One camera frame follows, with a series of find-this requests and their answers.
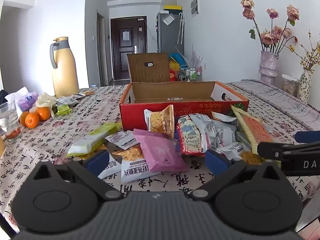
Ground red blue noodle bag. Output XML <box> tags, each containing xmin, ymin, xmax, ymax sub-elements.
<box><xmin>176</xmin><ymin>115</ymin><xmax>215</xmax><ymax>155</ymax></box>

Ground green white snack packet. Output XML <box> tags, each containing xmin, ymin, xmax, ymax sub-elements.
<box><xmin>65</xmin><ymin>122</ymin><xmax>122</xmax><ymax>157</ymax></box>

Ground cream rubber glove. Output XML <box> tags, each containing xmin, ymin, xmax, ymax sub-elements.
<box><xmin>29</xmin><ymin>92</ymin><xmax>58</xmax><ymax>118</ymax></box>

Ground small silver snack packet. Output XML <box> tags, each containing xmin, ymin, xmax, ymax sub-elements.
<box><xmin>212</xmin><ymin>111</ymin><xmax>238</xmax><ymax>123</ymax></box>

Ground yellow flower branches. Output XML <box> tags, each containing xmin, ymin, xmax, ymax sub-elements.
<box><xmin>289</xmin><ymin>30</ymin><xmax>320</xmax><ymax>74</ymax></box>

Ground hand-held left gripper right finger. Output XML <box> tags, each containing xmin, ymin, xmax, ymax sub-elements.
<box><xmin>189</xmin><ymin>150</ymin><xmax>288</xmax><ymax>201</ymax></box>

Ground red cardboard box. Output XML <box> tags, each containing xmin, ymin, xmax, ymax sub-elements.
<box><xmin>119</xmin><ymin>81</ymin><xmax>249</xmax><ymax>132</ymax></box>

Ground dried pink roses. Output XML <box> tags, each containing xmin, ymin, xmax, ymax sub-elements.
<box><xmin>241</xmin><ymin>0</ymin><xmax>300</xmax><ymax>54</ymax></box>

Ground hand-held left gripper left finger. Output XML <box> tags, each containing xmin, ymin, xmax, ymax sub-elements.
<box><xmin>33</xmin><ymin>150</ymin><xmax>123</xmax><ymax>201</ymax></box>

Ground white folded umbrella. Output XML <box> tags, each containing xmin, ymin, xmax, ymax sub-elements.
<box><xmin>177</xmin><ymin>12</ymin><xmax>185</xmax><ymax>45</ymax></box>

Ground white grey snack packet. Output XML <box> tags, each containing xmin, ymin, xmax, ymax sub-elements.
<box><xmin>104</xmin><ymin>131</ymin><xmax>140</xmax><ymax>150</ymax></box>

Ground pale pink dried grass bundle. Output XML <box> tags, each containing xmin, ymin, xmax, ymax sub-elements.
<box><xmin>186</xmin><ymin>45</ymin><xmax>203</xmax><ymax>67</ymax></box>

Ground pink snack packet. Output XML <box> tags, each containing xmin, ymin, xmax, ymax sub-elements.
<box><xmin>133</xmin><ymin>128</ymin><xmax>175</xmax><ymax>139</ymax></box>
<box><xmin>133</xmin><ymin>130</ymin><xmax>189</xmax><ymax>173</ymax></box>

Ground brown wooden chair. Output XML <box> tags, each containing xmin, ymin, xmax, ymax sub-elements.
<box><xmin>127</xmin><ymin>53</ymin><xmax>170</xmax><ymax>83</ymax></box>

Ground grey patterned cloth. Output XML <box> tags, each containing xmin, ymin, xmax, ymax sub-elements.
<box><xmin>230</xmin><ymin>79</ymin><xmax>320</xmax><ymax>132</ymax></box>

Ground large silver snack packet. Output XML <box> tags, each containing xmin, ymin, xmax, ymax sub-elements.
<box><xmin>190</xmin><ymin>113</ymin><xmax>237</xmax><ymax>153</ymax></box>

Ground white wall panel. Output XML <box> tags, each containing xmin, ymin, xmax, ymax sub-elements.
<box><xmin>190</xmin><ymin>0</ymin><xmax>200</xmax><ymax>18</ymax></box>

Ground white cracker picture snack packet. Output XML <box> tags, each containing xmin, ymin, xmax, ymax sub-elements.
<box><xmin>112</xmin><ymin>147</ymin><xmax>160</xmax><ymax>182</ymax></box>

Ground small white snack packet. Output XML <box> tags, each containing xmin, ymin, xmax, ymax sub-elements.
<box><xmin>55</xmin><ymin>97</ymin><xmax>78</xmax><ymax>105</ymax></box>

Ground white black text snack packet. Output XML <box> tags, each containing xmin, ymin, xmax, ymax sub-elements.
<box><xmin>97</xmin><ymin>152</ymin><xmax>122</xmax><ymax>179</ymax></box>

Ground orange cracker snack packet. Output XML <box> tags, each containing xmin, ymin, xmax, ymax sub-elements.
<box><xmin>144</xmin><ymin>104</ymin><xmax>175</xmax><ymax>140</ymax></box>

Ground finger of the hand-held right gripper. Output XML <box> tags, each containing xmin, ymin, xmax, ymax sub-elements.
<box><xmin>295</xmin><ymin>131</ymin><xmax>320</xmax><ymax>144</ymax></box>
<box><xmin>257</xmin><ymin>141</ymin><xmax>320</xmax><ymax>161</ymax></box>

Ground yellow thermos jug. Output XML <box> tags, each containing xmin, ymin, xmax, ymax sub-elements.
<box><xmin>49</xmin><ymin>37</ymin><xmax>80</xmax><ymax>98</ymax></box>

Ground purple tissue pack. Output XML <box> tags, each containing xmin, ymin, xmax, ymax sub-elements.
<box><xmin>5</xmin><ymin>87</ymin><xmax>38</xmax><ymax>112</ymax></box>

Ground glass jar with grains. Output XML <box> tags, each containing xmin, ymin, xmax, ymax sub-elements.
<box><xmin>281</xmin><ymin>74</ymin><xmax>300</xmax><ymax>97</ymax></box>

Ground small green snack packet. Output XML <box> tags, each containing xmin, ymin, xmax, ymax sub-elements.
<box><xmin>56</xmin><ymin>104</ymin><xmax>72</xmax><ymax>115</ymax></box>

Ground blue plastic object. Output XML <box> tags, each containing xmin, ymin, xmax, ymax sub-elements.
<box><xmin>170</xmin><ymin>53</ymin><xmax>185</xmax><ymax>64</ymax></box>

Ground white packet with cracker window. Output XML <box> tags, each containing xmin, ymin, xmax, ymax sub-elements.
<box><xmin>219</xmin><ymin>142</ymin><xmax>263</xmax><ymax>165</ymax></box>

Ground grey interior door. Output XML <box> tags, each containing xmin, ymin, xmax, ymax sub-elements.
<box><xmin>97</xmin><ymin>12</ymin><xmax>106</xmax><ymax>87</ymax></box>

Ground dark brown entrance door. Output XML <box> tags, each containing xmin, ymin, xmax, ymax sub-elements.
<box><xmin>110</xmin><ymin>17</ymin><xmax>148</xmax><ymax>80</ymax></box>

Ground pink ribbed vase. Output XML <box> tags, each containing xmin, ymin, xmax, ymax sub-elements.
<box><xmin>259</xmin><ymin>51</ymin><xmax>279</xmax><ymax>86</ymax></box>

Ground floral patterned vase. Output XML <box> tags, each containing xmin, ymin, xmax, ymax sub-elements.
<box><xmin>297</xmin><ymin>71</ymin><xmax>312</xmax><ymax>104</ymax></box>

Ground wire rack trolley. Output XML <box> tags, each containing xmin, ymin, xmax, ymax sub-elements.
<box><xmin>180</xmin><ymin>65</ymin><xmax>202</xmax><ymax>82</ymax></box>

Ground glass cup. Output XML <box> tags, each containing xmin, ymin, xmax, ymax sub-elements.
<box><xmin>0</xmin><ymin>101</ymin><xmax>22</xmax><ymax>140</ymax></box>

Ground orange fruit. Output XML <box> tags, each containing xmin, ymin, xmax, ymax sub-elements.
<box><xmin>25</xmin><ymin>112</ymin><xmax>40</xmax><ymax>129</ymax></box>
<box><xmin>19</xmin><ymin>111</ymin><xmax>30</xmax><ymax>127</ymax></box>
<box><xmin>35</xmin><ymin>107</ymin><xmax>50</xmax><ymax>121</ymax></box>

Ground grey refrigerator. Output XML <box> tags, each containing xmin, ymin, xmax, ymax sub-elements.
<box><xmin>157</xmin><ymin>11</ymin><xmax>185</xmax><ymax>55</ymax></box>

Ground long orange yellow snack packet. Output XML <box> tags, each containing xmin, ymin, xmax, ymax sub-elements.
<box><xmin>230</xmin><ymin>104</ymin><xmax>275</xmax><ymax>154</ymax></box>

